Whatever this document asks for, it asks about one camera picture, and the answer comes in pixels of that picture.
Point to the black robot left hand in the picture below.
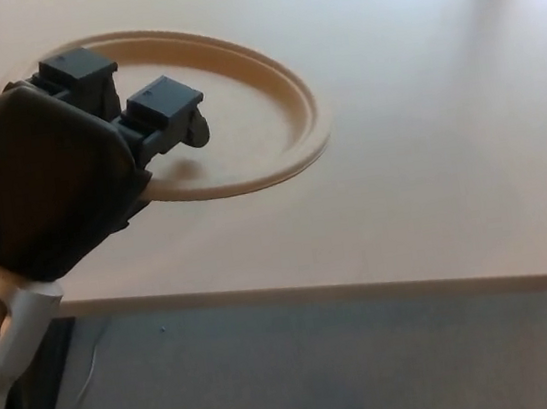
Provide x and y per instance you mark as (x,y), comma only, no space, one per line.
(44,184)

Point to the beige round paper plate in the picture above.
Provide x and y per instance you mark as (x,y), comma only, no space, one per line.
(254,131)

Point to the dark metal table leg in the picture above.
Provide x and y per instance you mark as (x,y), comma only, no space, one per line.
(49,375)

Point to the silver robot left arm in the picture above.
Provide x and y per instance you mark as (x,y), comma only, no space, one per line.
(14,324)

